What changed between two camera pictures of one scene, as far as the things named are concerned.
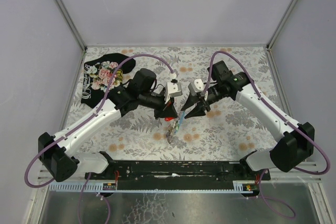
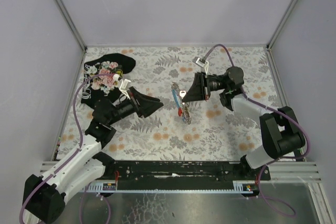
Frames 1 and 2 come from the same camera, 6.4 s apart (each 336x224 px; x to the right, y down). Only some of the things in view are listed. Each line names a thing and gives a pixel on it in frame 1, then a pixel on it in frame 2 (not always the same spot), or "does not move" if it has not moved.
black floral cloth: [97, 74] does not move
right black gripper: [203, 102] -> [205, 86]
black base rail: [179, 171] does not move
